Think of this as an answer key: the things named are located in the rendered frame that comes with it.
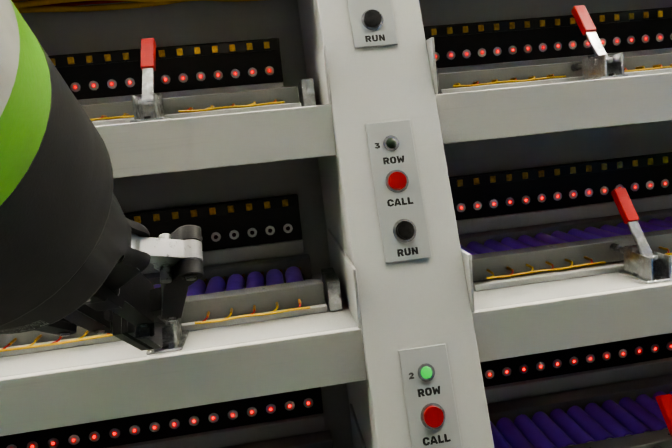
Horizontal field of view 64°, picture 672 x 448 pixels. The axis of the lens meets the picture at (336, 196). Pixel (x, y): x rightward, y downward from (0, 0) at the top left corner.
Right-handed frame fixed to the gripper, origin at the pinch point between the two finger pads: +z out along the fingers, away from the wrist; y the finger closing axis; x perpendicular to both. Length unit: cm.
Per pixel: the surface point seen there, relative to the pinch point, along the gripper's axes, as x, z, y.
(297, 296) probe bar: 2.7, 11.1, 11.2
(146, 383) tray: -3.4, 7.5, -1.4
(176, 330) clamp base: 0.4, 7.2, 1.1
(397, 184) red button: 9.3, 3.2, 20.6
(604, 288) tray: -1.1, 7.5, 38.2
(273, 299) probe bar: 2.7, 11.1, 9.0
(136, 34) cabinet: 39.7, 17.1, -4.5
